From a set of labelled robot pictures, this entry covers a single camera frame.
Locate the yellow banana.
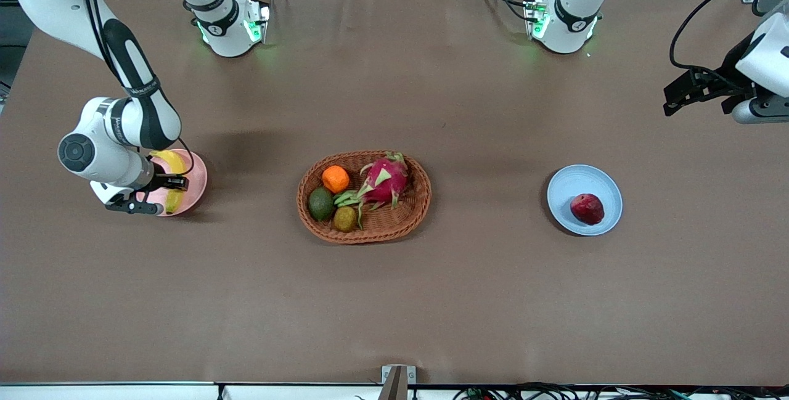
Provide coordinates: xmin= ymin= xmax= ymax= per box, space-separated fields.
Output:
xmin=150 ymin=150 xmax=188 ymax=214

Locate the red apple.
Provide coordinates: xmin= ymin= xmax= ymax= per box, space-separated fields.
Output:
xmin=570 ymin=194 xmax=605 ymax=226

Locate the pink plate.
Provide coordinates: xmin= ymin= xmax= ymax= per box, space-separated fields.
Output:
xmin=136 ymin=149 xmax=209 ymax=217

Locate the green avocado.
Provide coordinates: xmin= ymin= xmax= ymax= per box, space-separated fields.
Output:
xmin=308 ymin=186 xmax=335 ymax=222

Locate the light blue plate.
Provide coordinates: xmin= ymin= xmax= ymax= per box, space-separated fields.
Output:
xmin=547 ymin=165 xmax=623 ymax=237

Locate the orange fruit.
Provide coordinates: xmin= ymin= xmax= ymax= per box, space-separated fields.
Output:
xmin=322 ymin=165 xmax=350 ymax=195

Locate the brown-green kiwi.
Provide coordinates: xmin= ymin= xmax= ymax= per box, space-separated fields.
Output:
xmin=333 ymin=205 xmax=359 ymax=233

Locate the pink dragon fruit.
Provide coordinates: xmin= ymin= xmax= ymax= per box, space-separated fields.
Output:
xmin=333 ymin=152 xmax=410 ymax=230

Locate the brown wicker basket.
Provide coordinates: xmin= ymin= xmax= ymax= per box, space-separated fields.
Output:
xmin=296 ymin=150 xmax=432 ymax=245

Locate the brown table cover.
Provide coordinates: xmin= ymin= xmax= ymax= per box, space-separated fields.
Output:
xmin=0 ymin=0 xmax=789 ymax=386

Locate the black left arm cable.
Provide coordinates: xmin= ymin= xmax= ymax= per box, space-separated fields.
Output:
xmin=669 ymin=0 xmax=789 ymax=92

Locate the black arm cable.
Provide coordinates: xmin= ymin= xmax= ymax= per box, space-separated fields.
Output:
xmin=77 ymin=0 xmax=195 ymax=179
xmin=669 ymin=0 xmax=789 ymax=92

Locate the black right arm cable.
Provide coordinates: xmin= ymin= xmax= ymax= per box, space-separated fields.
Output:
xmin=77 ymin=0 xmax=195 ymax=179

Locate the grey metal table bracket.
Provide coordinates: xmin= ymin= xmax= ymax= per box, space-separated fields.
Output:
xmin=381 ymin=365 xmax=417 ymax=400

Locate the black cable bundle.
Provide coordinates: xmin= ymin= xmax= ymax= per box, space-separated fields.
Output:
xmin=453 ymin=382 xmax=789 ymax=400

